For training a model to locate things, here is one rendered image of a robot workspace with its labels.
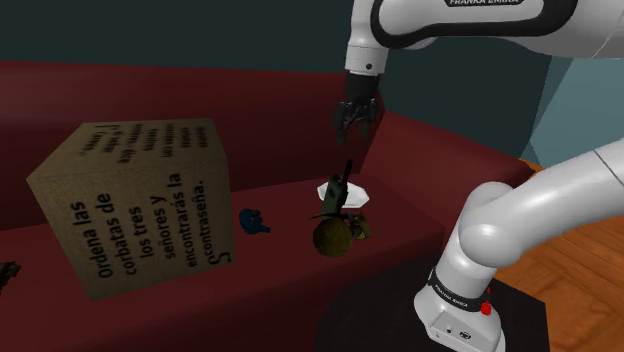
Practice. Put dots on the black robot stand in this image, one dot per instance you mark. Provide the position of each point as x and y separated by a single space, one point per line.
385 317

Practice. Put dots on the dark small object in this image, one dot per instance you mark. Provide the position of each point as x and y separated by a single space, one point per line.
7 272

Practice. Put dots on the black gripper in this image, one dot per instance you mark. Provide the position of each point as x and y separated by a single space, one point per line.
362 90

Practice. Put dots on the white plate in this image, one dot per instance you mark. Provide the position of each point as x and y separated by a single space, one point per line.
358 195

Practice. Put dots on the dark red sofa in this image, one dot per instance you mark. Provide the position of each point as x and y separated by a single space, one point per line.
273 122

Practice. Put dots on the olive round toy figure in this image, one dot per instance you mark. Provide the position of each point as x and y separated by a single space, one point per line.
334 236

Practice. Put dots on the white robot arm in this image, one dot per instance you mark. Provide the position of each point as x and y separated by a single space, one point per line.
512 209

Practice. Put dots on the brown printed cardboard box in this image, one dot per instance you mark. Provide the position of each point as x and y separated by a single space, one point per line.
141 204

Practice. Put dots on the small blue figure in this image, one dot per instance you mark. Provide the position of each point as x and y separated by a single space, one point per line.
252 221

